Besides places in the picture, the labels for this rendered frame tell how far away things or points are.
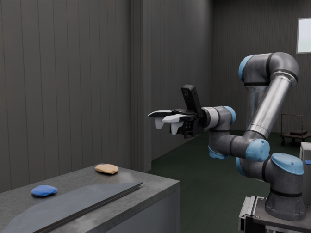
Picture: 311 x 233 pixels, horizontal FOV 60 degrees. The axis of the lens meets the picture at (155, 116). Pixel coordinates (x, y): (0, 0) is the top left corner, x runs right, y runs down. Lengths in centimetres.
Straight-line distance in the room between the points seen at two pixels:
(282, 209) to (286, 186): 9
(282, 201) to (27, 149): 268
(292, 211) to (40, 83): 284
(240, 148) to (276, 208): 35
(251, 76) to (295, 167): 39
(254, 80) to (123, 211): 75
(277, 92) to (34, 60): 274
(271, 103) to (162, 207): 72
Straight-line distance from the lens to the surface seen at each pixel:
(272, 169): 119
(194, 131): 88
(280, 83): 108
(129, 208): 118
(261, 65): 118
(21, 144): 323
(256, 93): 120
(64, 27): 371
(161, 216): 140
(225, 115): 99
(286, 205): 120
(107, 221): 109
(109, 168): 159
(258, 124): 97
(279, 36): 1065
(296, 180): 118
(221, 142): 99
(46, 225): 106
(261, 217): 120
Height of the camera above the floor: 154
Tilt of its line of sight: 6 degrees down
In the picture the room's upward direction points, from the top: straight up
